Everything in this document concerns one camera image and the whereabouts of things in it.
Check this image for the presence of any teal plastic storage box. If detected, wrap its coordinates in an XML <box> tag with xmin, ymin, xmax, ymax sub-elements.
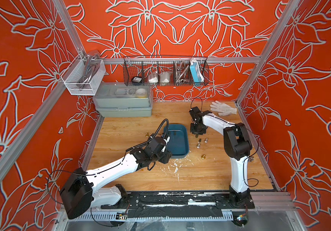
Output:
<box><xmin>167</xmin><ymin>124</ymin><xmax>189</xmax><ymax>159</ymax></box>

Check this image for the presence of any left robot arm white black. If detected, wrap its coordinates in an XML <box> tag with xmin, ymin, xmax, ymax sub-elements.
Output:
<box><xmin>60</xmin><ymin>118</ymin><xmax>172</xmax><ymax>219</ymax></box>

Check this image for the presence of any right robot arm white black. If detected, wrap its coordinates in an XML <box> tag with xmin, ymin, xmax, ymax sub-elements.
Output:
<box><xmin>189</xmin><ymin>107</ymin><xmax>254</xmax><ymax>208</ymax></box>

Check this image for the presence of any light blue box in basket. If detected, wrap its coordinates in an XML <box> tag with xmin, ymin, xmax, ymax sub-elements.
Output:
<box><xmin>189</xmin><ymin>58</ymin><xmax>204</xmax><ymax>83</ymax></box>

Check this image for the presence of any grey lidded storage container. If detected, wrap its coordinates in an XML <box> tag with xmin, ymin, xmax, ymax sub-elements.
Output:
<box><xmin>93</xmin><ymin>83</ymin><xmax>153</xmax><ymax>117</ymax></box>

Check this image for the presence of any white work glove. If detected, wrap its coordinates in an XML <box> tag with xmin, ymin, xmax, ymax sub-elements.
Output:
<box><xmin>210</xmin><ymin>101</ymin><xmax>237</xmax><ymax>116</ymax></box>

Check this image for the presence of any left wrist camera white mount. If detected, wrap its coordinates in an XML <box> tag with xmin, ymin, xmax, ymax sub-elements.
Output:
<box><xmin>163</xmin><ymin>135</ymin><xmax>170</xmax><ymax>145</ymax></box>

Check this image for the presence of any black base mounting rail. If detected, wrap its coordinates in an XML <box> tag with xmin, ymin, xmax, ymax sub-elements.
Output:
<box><xmin>100</xmin><ymin>191</ymin><xmax>255</xmax><ymax>220</ymax></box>

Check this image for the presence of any black wire wall basket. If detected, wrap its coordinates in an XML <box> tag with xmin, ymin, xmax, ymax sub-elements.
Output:
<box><xmin>123</xmin><ymin>55</ymin><xmax>210</xmax><ymax>87</ymax></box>

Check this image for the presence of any clear plastic wall bin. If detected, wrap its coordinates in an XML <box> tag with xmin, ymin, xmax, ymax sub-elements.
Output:
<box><xmin>61</xmin><ymin>59</ymin><xmax>106</xmax><ymax>96</ymax></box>

